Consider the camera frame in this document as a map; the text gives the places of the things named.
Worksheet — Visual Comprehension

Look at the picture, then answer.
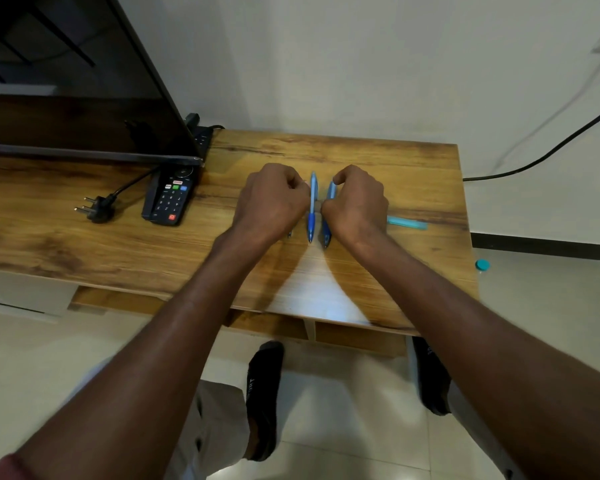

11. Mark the person's left hand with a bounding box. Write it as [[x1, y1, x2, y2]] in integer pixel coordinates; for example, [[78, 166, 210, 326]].
[[215, 163, 312, 268]]

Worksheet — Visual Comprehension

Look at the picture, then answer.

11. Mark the person's right hand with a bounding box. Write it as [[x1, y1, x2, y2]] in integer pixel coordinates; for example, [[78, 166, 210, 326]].
[[321, 164, 390, 253]]

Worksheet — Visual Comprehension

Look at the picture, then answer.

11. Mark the teal lead refill tube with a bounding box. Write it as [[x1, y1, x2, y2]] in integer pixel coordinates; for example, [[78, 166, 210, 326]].
[[385, 216, 429, 231]]

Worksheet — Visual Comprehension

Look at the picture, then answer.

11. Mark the person's right forearm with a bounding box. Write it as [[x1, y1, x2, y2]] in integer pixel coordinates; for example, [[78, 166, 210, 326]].
[[352, 227, 600, 480]]

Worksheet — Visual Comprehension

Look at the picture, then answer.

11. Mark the person's left forearm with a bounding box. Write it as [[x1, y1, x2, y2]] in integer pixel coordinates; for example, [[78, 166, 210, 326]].
[[15, 237, 256, 480]]

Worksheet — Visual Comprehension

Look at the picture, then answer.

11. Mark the person's left black sock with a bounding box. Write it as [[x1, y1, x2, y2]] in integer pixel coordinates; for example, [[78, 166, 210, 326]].
[[243, 340, 286, 463]]

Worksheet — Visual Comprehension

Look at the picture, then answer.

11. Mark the person's black sock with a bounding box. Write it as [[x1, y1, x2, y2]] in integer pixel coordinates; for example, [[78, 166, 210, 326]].
[[411, 336, 453, 417], [243, 340, 286, 463]]

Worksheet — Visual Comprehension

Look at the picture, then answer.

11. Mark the person's right black sock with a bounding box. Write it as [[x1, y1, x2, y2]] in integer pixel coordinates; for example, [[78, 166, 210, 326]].
[[411, 336, 453, 417]]

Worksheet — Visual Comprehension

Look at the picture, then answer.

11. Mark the person's left grey trouser leg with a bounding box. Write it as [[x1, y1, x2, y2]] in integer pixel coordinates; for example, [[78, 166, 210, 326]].
[[69, 357, 251, 480]]

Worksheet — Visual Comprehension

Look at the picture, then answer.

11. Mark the person's grey trouser leg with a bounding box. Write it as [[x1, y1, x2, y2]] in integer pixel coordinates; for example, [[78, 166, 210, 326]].
[[447, 382, 526, 480], [69, 357, 251, 480]]

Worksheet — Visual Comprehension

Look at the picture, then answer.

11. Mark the person's right grey trouser leg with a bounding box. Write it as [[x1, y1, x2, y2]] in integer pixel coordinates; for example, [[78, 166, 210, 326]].
[[447, 382, 526, 480]]

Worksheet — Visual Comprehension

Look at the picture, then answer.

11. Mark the black power strip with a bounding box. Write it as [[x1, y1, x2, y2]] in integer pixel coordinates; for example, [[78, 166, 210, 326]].
[[185, 112, 215, 158]]

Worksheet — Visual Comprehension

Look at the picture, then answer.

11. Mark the black remote control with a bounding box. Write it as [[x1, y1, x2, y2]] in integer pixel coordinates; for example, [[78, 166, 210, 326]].
[[141, 164, 200, 227]]

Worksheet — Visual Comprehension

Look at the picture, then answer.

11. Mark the black television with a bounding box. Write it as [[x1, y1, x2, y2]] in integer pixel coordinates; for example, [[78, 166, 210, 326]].
[[0, 0, 203, 167]]

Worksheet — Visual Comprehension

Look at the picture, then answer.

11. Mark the black wall cable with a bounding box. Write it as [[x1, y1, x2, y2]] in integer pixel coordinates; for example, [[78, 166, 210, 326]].
[[462, 98, 600, 183]]

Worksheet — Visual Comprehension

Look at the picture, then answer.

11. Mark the black power plug with cable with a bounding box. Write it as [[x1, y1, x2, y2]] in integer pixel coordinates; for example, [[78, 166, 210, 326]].
[[73, 167, 159, 225]]

